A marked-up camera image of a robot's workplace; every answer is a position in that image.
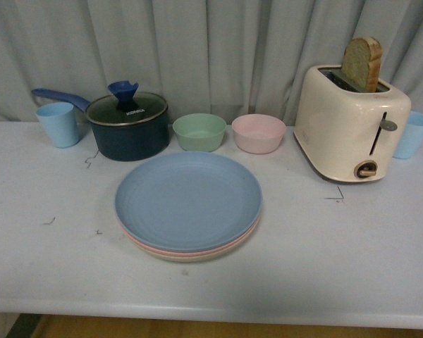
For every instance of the light blue cup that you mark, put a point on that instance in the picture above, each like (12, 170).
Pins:
(59, 122)
(412, 136)

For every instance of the cream toaster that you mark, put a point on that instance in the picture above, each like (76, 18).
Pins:
(348, 135)

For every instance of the cream plate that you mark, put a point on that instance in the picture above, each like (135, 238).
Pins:
(202, 258)

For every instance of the bread slice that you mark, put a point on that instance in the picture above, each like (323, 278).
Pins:
(362, 62)

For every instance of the grey-green curtain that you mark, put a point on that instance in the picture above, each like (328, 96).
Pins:
(223, 57)

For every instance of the green bowl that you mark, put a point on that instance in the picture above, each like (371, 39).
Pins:
(200, 132)

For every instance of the pink bowl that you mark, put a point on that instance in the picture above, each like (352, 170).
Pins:
(258, 133)

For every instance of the light blue cup left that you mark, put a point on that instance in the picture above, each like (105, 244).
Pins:
(59, 122)

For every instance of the blue plate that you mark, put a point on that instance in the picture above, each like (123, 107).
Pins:
(188, 201)

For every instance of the pink plate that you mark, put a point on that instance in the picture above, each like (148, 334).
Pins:
(193, 255)

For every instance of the dark blue saucepan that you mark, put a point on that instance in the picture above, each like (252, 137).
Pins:
(120, 143)

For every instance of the glass pot lid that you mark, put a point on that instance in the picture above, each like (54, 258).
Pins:
(125, 106)

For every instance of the light blue cup right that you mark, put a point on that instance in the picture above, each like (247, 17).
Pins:
(412, 136)

